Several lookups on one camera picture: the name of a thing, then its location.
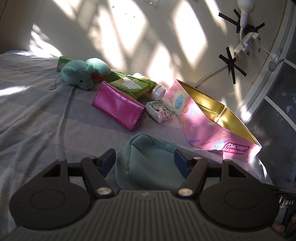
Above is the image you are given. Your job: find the white power strip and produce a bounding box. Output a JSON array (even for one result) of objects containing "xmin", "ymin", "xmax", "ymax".
[{"xmin": 233, "ymin": 32, "xmax": 262, "ymax": 59}]

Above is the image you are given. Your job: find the person's right hand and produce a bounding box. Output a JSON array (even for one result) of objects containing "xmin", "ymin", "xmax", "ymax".
[{"xmin": 272, "ymin": 214, "xmax": 296, "ymax": 232}]

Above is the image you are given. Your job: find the black tape cross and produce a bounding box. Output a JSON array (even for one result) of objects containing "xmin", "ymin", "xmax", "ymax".
[
  {"xmin": 219, "ymin": 46, "xmax": 247, "ymax": 85},
  {"xmin": 218, "ymin": 9, "xmax": 265, "ymax": 35}
]

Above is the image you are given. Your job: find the magenta leather wallet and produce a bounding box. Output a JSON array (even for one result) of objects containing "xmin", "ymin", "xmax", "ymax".
[{"xmin": 92, "ymin": 81, "xmax": 147, "ymax": 132}]

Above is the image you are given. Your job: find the small patterned tissue pack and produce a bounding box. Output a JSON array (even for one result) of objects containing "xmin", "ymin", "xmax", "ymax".
[{"xmin": 146, "ymin": 100, "xmax": 176, "ymax": 124}]

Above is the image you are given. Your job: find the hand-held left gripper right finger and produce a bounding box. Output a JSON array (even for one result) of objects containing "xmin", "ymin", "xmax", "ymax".
[{"xmin": 174, "ymin": 148, "xmax": 249, "ymax": 199}]

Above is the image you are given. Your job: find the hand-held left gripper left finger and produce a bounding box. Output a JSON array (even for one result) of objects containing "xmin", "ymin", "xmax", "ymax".
[{"xmin": 42, "ymin": 148, "xmax": 116, "ymax": 199}]

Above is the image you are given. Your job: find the pink biscuit tin box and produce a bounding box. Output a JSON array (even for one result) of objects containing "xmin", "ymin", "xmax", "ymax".
[{"xmin": 168, "ymin": 79, "xmax": 262, "ymax": 163}]

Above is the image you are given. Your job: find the green tissue packet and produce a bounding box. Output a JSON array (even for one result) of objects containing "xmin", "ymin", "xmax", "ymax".
[{"xmin": 108, "ymin": 76, "xmax": 152, "ymax": 100}]

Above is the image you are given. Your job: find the white plug with cord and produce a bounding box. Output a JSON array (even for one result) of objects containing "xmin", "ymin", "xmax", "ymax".
[{"xmin": 237, "ymin": 0, "xmax": 256, "ymax": 48}]

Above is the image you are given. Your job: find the teal fabric pouch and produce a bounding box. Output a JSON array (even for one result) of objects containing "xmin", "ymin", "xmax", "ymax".
[{"xmin": 115, "ymin": 133, "xmax": 210, "ymax": 191}]

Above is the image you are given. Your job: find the thick white power cord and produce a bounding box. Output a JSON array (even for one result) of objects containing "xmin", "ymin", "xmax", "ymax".
[{"xmin": 194, "ymin": 64, "xmax": 230, "ymax": 85}]

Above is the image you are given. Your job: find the metal keyring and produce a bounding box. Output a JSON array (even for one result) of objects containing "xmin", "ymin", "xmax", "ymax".
[{"xmin": 48, "ymin": 73, "xmax": 62, "ymax": 91}]

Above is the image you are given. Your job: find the teal plush toy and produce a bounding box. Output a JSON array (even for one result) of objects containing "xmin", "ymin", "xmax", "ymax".
[{"xmin": 60, "ymin": 58, "xmax": 111, "ymax": 91}]

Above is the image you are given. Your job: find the white pill bottle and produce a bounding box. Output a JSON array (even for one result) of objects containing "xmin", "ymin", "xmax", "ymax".
[{"xmin": 133, "ymin": 72, "xmax": 166, "ymax": 100}]

